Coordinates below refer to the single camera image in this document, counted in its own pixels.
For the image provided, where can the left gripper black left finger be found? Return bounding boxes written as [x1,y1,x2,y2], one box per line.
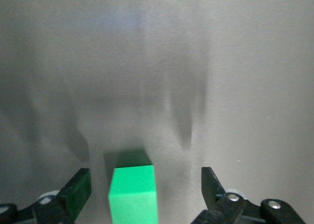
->
[0,168,92,224]

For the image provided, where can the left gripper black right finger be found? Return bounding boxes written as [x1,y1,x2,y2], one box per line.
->
[191,167,307,224]

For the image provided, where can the green cube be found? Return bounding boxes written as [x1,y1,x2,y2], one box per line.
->
[107,149,158,224]

